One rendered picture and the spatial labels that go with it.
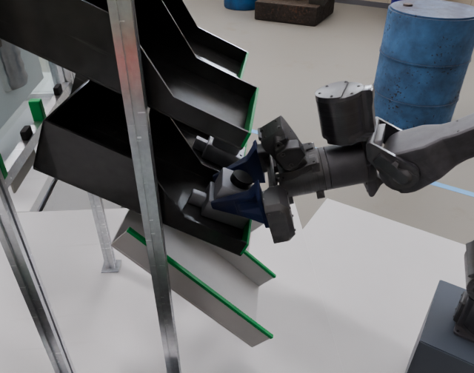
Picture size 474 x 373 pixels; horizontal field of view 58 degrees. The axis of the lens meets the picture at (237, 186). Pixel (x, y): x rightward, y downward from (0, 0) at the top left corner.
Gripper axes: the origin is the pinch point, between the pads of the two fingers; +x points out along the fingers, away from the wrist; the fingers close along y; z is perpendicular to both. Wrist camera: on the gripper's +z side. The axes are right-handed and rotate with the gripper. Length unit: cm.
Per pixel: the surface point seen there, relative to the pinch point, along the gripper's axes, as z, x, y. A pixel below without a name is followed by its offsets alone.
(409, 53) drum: -99, -97, -239
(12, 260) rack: 2.9, 27.7, 9.6
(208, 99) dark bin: 12.3, 0.4, -2.1
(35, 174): -26, 71, -61
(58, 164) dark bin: 11.3, 19.1, 3.7
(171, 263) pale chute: -6.5, 11.0, 5.7
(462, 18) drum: -81, -128, -235
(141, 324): -33.7, 28.6, -5.7
